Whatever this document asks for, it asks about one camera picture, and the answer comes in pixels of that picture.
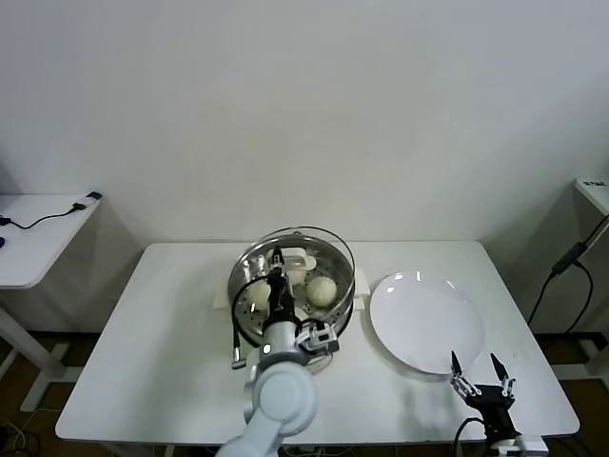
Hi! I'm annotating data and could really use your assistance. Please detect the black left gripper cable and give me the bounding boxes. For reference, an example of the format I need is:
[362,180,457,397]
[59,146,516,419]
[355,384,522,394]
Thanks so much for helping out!
[230,279,273,371]

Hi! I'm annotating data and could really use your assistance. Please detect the white electric cooker pot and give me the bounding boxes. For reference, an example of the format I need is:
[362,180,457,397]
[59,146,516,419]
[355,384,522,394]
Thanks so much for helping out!
[212,231,370,378]

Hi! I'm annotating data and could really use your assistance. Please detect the white round plate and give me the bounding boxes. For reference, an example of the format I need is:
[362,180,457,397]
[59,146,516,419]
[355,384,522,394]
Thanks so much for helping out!
[368,270,487,378]

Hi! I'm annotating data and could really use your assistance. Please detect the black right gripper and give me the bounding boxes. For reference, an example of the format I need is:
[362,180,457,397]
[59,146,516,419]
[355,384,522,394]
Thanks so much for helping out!
[449,350,519,442]

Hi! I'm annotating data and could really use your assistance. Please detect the white side desk with label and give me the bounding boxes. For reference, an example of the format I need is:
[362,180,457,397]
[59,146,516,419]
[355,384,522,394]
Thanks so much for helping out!
[573,176,609,380]

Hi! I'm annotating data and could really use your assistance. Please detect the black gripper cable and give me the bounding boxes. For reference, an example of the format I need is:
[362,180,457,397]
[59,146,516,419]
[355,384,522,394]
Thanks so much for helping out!
[230,279,273,371]
[453,417,487,457]

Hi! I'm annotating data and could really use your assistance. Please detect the glass lid with white handle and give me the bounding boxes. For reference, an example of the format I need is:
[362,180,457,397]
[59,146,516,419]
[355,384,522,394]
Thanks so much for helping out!
[231,226,358,334]

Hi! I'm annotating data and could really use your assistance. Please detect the white floor cable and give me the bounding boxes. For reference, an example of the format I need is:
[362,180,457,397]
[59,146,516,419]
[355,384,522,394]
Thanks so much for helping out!
[0,418,30,457]

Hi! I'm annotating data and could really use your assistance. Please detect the perforated stainless steel steamer basket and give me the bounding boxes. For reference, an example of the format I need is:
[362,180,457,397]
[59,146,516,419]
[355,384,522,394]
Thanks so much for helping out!
[226,236,356,356]

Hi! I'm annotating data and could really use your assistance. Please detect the black cable with silver adapter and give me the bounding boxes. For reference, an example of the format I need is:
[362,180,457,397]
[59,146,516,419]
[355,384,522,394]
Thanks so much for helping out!
[0,190,103,231]

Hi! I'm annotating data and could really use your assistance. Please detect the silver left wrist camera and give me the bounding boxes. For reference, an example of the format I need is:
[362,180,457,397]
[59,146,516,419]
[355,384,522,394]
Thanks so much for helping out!
[295,322,342,354]

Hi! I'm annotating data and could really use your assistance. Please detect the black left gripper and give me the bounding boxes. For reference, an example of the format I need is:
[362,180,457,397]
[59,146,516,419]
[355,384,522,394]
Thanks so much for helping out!
[265,246,297,327]

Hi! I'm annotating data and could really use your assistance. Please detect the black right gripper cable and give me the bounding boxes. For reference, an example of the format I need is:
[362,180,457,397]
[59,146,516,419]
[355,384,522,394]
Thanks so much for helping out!
[453,417,487,457]

